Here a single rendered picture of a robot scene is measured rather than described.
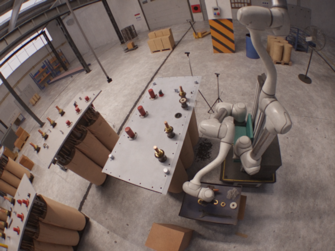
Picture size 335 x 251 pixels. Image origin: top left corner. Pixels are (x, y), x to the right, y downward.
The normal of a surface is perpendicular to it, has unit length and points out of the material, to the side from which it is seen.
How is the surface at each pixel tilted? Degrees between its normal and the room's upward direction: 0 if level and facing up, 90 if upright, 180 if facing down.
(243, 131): 0
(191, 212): 0
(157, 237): 0
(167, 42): 90
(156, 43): 90
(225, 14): 90
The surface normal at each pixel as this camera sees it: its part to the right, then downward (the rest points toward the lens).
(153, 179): -0.27, -0.62
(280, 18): -0.31, 0.54
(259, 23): -0.18, 0.85
